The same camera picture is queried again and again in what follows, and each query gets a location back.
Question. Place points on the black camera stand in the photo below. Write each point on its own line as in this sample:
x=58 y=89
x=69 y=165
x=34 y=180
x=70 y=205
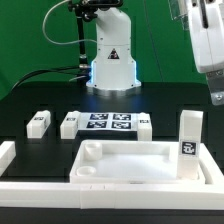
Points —
x=85 y=11

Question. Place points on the white desk top tray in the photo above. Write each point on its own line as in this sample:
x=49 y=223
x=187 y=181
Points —
x=128 y=162

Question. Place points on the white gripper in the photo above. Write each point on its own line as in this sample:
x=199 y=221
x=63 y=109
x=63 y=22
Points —
x=206 y=26

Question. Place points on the black marker plate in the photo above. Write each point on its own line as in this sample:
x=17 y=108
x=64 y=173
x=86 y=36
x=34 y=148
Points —
x=108 y=121

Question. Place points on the white U-shaped fence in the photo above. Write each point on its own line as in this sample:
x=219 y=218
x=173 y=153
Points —
x=207 y=196

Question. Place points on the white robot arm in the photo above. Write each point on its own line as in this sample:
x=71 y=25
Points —
x=114 y=69

